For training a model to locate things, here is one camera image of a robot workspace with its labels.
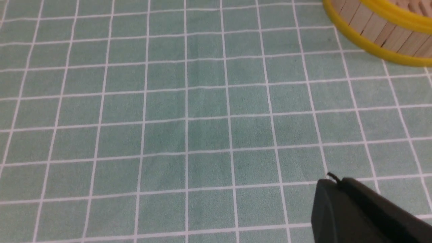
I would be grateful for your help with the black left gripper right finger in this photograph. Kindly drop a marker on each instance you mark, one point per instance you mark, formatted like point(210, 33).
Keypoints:
point(388, 209)

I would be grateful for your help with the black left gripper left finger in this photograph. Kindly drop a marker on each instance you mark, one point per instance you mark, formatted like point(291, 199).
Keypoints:
point(342, 213)

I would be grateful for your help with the wooden steamer tray yellow rim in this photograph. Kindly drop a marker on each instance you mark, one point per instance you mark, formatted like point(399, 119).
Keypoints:
point(399, 31)

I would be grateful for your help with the green checkered tablecloth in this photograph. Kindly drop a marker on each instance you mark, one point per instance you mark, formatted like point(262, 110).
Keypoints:
point(174, 121)

